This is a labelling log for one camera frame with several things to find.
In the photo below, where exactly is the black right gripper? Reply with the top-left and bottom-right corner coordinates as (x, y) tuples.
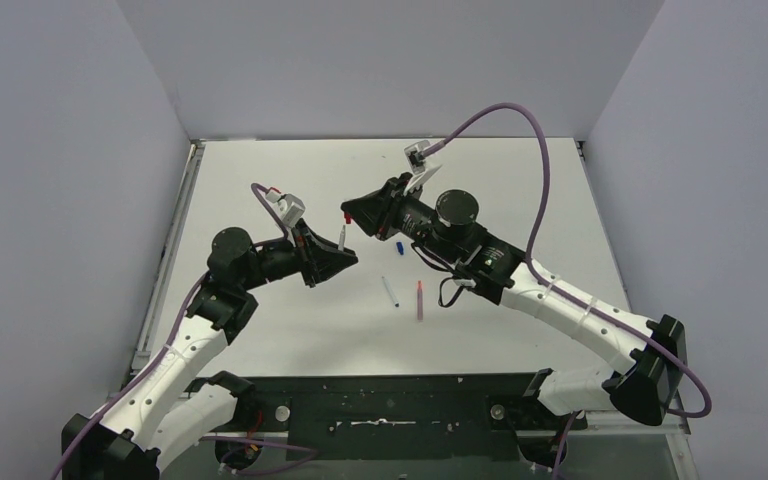
(343, 173), (461, 265)

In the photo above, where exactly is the white red marker pen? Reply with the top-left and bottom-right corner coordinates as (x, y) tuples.
(337, 224), (347, 252)

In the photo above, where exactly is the white blue marker pen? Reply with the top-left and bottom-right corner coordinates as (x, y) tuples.
(381, 276), (400, 308)

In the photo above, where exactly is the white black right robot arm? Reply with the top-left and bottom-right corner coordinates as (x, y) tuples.
(341, 174), (687, 426)

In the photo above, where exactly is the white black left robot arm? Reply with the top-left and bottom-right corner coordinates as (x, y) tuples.
(52, 221), (358, 479)

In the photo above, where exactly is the pink marker pen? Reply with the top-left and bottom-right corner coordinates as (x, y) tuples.
(415, 280), (424, 322)

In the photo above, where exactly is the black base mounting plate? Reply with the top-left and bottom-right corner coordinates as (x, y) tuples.
(218, 373), (568, 464)

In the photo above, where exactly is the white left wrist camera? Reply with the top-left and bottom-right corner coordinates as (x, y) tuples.
(276, 194), (306, 228)

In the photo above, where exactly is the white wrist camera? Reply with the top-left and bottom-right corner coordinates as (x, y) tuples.
(404, 139), (440, 195)
(276, 194), (306, 228)

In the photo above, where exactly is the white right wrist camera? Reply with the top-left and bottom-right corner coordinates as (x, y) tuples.
(404, 139), (440, 195)

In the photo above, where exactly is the left side aluminium rail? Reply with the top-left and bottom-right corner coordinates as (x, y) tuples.
(130, 139), (205, 376)

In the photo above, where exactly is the aluminium frame rail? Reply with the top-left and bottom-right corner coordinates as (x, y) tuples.
(95, 389), (691, 439)

